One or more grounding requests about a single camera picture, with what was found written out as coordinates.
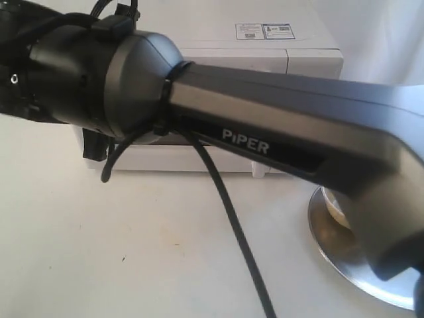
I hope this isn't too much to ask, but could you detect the yellow-green bowl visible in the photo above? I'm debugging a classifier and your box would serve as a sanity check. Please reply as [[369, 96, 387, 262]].
[[326, 192, 350, 229]]

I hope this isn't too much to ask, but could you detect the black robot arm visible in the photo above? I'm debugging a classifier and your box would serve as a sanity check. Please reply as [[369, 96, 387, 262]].
[[1, 1, 423, 317]]

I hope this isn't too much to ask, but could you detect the white microwave oven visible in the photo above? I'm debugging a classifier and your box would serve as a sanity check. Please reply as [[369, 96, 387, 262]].
[[74, 20, 344, 180]]

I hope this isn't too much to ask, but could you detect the round silver metal tray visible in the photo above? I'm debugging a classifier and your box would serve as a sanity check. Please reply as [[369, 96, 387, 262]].
[[307, 187, 419, 311]]

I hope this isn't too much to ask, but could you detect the black cable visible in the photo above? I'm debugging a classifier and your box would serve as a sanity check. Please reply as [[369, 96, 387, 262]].
[[101, 125, 278, 318]]

